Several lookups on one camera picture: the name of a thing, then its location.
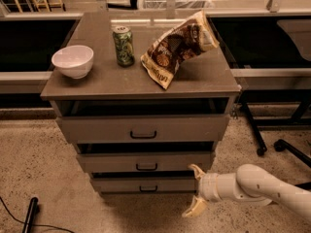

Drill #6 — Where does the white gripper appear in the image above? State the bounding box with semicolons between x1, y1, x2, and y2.
182;164;221;217

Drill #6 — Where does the grey bottom drawer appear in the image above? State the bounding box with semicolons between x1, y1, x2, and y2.
90;171;197;194

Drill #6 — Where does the grey drawer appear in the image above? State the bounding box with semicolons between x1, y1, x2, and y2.
53;97;230;144
90;171;197;194
77;142;215;173

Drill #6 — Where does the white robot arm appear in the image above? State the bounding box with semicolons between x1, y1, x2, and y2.
182;164;311;221

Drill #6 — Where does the grey middle drawer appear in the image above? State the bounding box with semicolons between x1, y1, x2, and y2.
77;142;215;173

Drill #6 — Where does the grey top drawer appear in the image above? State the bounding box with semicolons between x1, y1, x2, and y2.
53;97;230;144

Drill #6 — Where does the grey drawer cabinet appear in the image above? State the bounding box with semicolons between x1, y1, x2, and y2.
40;11;243;199

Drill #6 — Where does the black chair base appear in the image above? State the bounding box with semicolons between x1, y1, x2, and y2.
274;139;311;190

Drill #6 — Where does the brown chip bag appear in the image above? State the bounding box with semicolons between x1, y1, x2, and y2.
141;11;219;89

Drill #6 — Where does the black stand leg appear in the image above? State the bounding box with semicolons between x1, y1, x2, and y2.
21;197;39;233

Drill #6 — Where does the green soda can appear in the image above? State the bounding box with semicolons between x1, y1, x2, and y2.
113;25;135;67

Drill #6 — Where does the white bowl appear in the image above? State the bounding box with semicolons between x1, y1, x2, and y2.
52;45;94;79

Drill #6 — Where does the black table leg frame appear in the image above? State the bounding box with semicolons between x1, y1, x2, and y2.
239;91;311;156

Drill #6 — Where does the wire mesh basket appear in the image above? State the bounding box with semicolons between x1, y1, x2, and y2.
138;0;215;10

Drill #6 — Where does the black floor cable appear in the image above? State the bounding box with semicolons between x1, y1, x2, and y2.
0;195;76;233

